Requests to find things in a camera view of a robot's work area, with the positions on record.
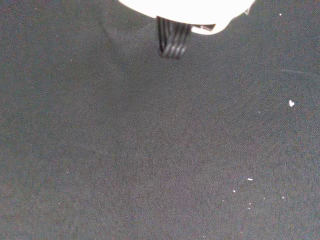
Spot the black bench cloth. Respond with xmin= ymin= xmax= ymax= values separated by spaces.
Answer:
xmin=0 ymin=0 xmax=320 ymax=240

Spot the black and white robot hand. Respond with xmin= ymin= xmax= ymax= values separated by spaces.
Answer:
xmin=117 ymin=0 xmax=257 ymax=61

